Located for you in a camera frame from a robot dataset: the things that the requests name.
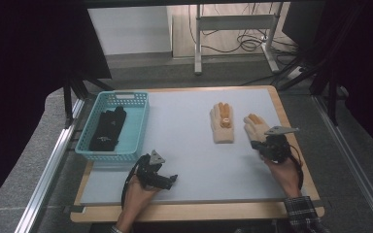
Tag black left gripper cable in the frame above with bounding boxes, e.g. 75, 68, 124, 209
120, 154, 150, 210

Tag black metal stand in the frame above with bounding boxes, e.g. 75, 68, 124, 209
271, 3, 370, 127

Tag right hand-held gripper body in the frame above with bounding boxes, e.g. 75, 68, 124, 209
264, 125, 300, 165

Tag beige glove orange fingertips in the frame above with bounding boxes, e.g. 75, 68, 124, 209
243, 113, 273, 144

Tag black glove silver logo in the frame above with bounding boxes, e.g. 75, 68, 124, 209
88, 105, 128, 152

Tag person's right hand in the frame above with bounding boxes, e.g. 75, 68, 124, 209
260, 154, 304, 199

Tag person's left hand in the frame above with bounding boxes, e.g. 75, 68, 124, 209
118, 177, 161, 227

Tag white panel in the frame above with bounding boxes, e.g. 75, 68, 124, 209
86, 6, 173, 56

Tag white power strip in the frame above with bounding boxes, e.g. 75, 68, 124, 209
286, 65, 305, 81

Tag light grey foam mat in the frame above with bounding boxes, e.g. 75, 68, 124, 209
80, 87, 308, 206

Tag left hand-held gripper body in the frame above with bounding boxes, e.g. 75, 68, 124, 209
136, 149, 166, 188

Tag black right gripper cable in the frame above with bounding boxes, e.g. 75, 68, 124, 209
288, 144, 305, 192

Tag white desk frame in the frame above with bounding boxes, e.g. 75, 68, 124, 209
193, 3, 281, 76

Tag beige glove with round tag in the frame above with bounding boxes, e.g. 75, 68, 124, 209
209, 102, 235, 145

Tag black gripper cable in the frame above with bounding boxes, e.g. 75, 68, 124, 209
120, 154, 150, 210
288, 144, 305, 192

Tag aluminium rail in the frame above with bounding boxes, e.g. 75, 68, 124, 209
14, 98, 86, 233
312, 95, 373, 233

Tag grey felt platform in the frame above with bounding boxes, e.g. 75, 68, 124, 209
0, 85, 373, 233

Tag black tripod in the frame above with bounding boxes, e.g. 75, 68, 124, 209
62, 69, 115, 129

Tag turquoise plastic basket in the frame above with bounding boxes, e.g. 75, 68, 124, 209
75, 90, 151, 163

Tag black floor cables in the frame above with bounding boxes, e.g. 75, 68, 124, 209
187, 3, 300, 66

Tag black curtain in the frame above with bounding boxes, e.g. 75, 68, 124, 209
0, 0, 113, 215
283, 0, 373, 159

